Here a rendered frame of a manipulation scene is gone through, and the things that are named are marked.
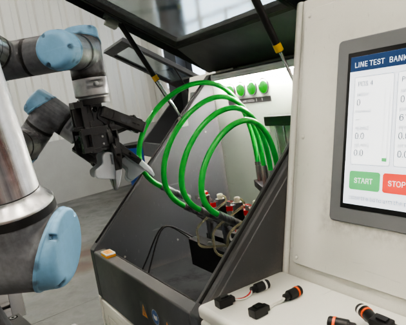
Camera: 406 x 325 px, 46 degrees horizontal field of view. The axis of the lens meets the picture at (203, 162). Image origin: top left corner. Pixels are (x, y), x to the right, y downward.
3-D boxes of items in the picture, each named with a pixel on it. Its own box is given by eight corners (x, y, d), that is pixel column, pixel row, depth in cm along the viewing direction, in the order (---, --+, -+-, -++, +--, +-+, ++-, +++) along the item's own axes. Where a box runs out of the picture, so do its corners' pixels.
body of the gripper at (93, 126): (76, 155, 108) (66, 102, 106) (111, 148, 112) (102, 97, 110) (86, 157, 101) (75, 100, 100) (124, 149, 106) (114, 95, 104)
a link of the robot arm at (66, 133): (77, 115, 127) (77, 108, 119) (91, 125, 128) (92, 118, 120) (59, 137, 125) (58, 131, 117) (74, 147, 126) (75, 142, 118)
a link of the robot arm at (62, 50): (21, 76, 90) (47, 77, 101) (77, 66, 89) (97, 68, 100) (12, 34, 89) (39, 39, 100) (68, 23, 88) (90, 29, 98)
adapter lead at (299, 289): (256, 320, 85) (254, 309, 84) (248, 316, 86) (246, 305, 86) (305, 296, 91) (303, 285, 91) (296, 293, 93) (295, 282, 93)
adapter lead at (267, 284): (220, 310, 91) (218, 300, 90) (214, 306, 93) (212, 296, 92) (272, 289, 96) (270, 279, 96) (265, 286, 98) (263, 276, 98)
